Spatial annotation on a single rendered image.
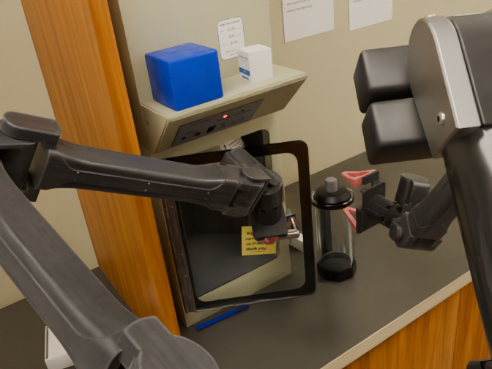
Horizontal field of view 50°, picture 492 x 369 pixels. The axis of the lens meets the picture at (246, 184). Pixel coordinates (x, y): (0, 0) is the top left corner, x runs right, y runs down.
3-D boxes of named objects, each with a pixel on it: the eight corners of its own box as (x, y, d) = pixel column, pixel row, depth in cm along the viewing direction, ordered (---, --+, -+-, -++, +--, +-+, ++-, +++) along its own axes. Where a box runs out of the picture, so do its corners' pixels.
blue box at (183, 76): (152, 100, 100) (143, 53, 96) (198, 86, 105) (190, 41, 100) (176, 112, 92) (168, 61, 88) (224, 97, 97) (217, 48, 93)
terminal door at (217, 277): (189, 311, 124) (157, 158, 105) (315, 292, 125) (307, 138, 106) (189, 313, 123) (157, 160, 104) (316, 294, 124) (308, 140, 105)
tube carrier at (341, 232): (308, 263, 142) (302, 192, 132) (343, 250, 145) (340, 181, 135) (329, 283, 132) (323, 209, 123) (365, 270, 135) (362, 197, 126)
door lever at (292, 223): (255, 233, 115) (254, 222, 113) (298, 226, 115) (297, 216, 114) (258, 247, 110) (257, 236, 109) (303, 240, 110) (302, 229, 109)
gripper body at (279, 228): (255, 242, 101) (253, 222, 95) (248, 199, 107) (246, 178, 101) (288, 238, 101) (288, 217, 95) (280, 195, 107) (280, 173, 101)
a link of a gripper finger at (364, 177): (353, 159, 122) (384, 172, 115) (353, 186, 126) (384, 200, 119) (332, 169, 119) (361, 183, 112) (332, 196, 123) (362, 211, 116)
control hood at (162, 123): (148, 151, 104) (138, 102, 99) (278, 106, 119) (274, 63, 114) (174, 168, 95) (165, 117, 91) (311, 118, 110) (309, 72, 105)
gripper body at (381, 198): (379, 178, 117) (405, 189, 111) (378, 217, 122) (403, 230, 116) (358, 189, 114) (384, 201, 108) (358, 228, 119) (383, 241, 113)
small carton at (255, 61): (239, 77, 107) (236, 48, 104) (261, 72, 109) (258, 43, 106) (251, 83, 103) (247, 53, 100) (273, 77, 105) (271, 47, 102)
